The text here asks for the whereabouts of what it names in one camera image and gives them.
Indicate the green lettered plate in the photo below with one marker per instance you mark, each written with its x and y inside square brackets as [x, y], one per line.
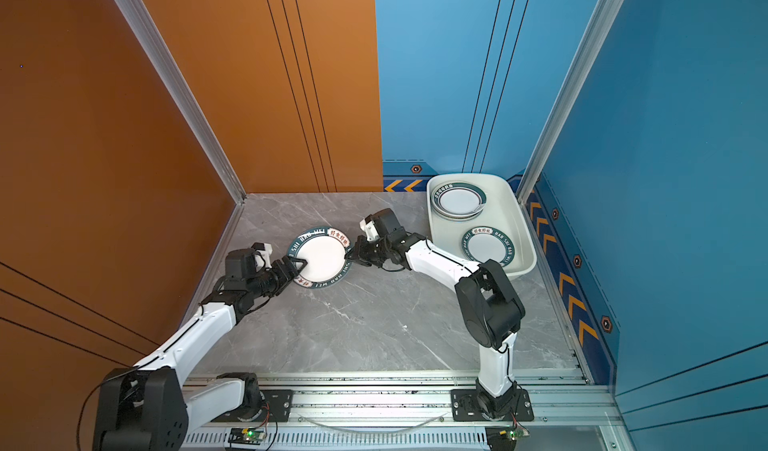
[324, 250]
[484, 243]

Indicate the green rim plate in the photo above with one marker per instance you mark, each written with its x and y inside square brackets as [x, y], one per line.
[459, 200]

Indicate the right circuit board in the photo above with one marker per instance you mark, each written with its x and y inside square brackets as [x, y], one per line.
[505, 438]

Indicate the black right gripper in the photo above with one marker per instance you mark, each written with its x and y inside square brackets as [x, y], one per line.
[360, 252]

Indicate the left circuit board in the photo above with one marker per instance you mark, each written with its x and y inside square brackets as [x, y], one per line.
[244, 437]

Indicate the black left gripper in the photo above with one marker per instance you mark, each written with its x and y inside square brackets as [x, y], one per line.
[286, 276]

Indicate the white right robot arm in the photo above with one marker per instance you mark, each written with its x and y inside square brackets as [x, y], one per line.
[491, 308]

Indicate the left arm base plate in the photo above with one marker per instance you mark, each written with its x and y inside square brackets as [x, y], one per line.
[276, 406]

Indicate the aluminium rail frame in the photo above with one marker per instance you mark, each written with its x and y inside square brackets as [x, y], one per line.
[411, 410]

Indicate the circuit board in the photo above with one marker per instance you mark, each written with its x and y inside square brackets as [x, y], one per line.
[244, 437]
[505, 438]

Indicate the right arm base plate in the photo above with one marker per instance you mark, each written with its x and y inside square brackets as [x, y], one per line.
[468, 404]

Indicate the white plastic bin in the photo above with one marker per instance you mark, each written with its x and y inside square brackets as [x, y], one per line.
[477, 217]

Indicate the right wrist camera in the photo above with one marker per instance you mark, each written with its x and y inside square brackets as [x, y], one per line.
[369, 230]

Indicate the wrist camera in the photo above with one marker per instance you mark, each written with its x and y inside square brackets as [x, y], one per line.
[262, 255]
[369, 230]

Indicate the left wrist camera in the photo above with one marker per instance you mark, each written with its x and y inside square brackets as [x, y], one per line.
[262, 255]

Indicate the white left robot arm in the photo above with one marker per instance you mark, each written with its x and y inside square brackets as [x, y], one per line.
[145, 407]

